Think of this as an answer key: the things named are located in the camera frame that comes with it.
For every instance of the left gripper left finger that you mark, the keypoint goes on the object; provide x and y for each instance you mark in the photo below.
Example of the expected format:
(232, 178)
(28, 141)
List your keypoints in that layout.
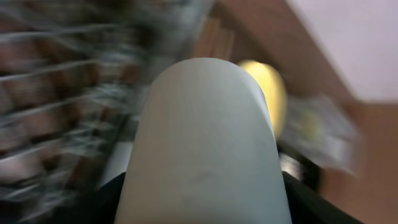
(97, 208)

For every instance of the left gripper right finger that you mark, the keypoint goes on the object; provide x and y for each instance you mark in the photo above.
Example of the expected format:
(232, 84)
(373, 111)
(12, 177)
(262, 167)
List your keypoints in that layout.
(307, 207)

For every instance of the pale pink bowl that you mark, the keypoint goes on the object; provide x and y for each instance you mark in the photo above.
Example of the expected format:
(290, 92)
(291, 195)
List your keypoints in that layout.
(204, 151)

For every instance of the black waste tray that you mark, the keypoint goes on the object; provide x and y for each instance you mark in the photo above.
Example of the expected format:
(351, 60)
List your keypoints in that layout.
(298, 166)

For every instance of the clear plastic waste bin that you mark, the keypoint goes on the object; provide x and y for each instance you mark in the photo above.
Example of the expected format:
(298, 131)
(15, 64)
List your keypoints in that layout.
(318, 129)

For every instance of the yellow round plate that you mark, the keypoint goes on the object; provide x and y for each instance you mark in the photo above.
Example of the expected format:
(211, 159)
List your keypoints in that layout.
(273, 89)

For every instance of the grey plastic dish rack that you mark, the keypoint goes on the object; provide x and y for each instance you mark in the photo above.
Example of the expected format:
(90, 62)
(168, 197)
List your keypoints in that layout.
(72, 74)

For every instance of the dark brown serving tray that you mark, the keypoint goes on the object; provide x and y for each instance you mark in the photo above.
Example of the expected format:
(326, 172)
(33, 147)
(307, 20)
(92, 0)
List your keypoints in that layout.
(244, 47)

